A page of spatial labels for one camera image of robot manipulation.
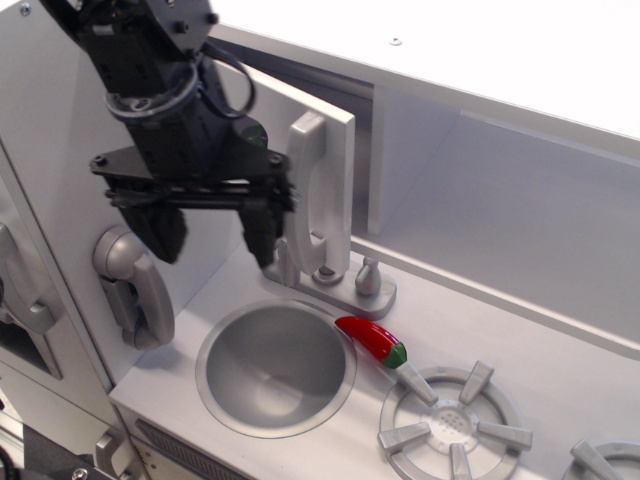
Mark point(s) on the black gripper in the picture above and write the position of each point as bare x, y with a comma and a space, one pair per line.
188, 153

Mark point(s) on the white microwave door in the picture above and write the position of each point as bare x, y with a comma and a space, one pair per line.
319, 140

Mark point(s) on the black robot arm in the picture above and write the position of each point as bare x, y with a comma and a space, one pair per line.
153, 37

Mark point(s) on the purple toy eggplant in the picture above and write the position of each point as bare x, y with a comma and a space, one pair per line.
255, 135

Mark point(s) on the silver round sink bowl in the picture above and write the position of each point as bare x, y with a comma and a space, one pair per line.
275, 369

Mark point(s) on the grey toy faucet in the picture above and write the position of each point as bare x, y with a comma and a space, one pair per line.
363, 290

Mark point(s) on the red toy chili pepper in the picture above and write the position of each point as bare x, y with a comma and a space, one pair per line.
378, 341

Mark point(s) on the white toy kitchen cabinet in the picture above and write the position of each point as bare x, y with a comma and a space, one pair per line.
502, 194

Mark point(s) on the grey stove burner grate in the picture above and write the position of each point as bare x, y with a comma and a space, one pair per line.
468, 429

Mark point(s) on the grey toy wall phone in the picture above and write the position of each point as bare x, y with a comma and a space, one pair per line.
134, 289

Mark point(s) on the grey fridge door handle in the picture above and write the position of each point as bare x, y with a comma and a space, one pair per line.
18, 304

